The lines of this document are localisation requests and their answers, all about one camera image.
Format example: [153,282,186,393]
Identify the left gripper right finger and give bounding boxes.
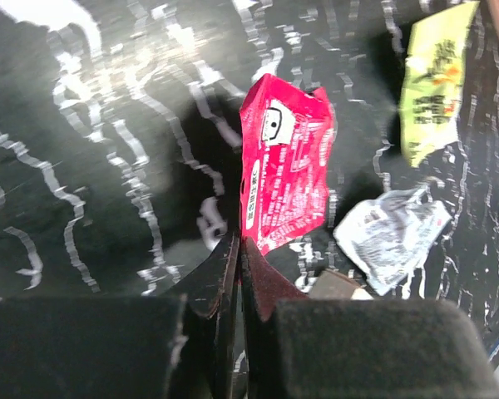
[240,238,499,398]

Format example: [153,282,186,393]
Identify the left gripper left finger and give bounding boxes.
[0,232,240,398]

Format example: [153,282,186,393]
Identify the pink candy packet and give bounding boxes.
[240,73,336,254]

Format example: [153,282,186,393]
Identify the green sour candy bag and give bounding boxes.
[399,1,479,168]

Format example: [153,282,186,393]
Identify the silver foil snack packet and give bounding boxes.
[333,181,451,296]

